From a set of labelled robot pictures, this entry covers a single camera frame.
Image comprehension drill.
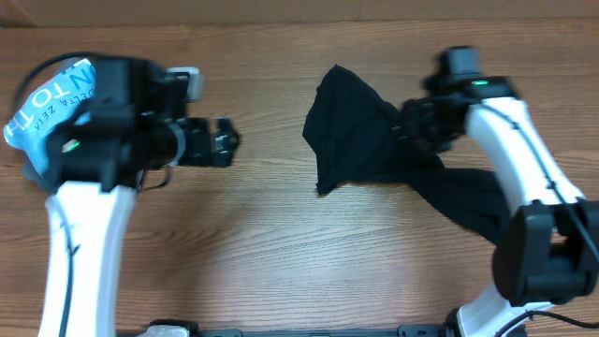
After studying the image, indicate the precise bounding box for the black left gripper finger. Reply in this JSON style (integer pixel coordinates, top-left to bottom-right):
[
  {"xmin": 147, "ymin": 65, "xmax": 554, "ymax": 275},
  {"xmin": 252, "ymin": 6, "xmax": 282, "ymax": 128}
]
[
  {"xmin": 214, "ymin": 117, "xmax": 241, "ymax": 149},
  {"xmin": 212, "ymin": 149, "xmax": 234, "ymax": 168}
]

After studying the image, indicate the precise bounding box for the black t-shirt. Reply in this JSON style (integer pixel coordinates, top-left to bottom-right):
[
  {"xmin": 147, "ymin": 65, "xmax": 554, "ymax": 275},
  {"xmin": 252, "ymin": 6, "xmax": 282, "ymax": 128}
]
[{"xmin": 302, "ymin": 65, "xmax": 510, "ymax": 244}]

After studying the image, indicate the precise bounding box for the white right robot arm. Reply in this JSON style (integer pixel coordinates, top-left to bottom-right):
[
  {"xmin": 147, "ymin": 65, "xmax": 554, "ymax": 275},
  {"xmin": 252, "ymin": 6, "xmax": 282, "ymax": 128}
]
[{"xmin": 401, "ymin": 46, "xmax": 598, "ymax": 337}]

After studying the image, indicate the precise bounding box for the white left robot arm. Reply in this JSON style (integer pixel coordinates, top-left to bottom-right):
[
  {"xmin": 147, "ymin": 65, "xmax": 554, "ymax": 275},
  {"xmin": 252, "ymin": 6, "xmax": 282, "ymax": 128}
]
[{"xmin": 39, "ymin": 52, "xmax": 241, "ymax": 336}]

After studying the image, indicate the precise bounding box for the light blue printed t-shirt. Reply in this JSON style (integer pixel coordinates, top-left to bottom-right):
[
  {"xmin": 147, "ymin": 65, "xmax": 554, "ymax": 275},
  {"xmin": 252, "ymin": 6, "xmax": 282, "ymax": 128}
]
[{"xmin": 4, "ymin": 59, "xmax": 95, "ymax": 175}]

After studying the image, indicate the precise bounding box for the grey folded garment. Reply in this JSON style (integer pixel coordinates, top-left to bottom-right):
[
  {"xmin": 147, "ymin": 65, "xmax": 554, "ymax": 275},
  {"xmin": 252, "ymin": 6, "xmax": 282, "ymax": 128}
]
[{"xmin": 22, "ymin": 161, "xmax": 56, "ymax": 194}]

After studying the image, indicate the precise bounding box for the brown cardboard backboard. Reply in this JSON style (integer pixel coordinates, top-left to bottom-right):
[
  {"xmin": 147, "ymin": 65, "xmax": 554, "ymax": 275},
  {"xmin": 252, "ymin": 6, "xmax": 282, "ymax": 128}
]
[{"xmin": 1, "ymin": 0, "xmax": 598, "ymax": 27}]

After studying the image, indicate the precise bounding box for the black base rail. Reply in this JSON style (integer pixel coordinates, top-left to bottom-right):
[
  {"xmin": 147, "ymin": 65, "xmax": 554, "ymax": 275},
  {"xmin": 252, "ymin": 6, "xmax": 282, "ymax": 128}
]
[{"xmin": 139, "ymin": 318, "xmax": 458, "ymax": 337}]

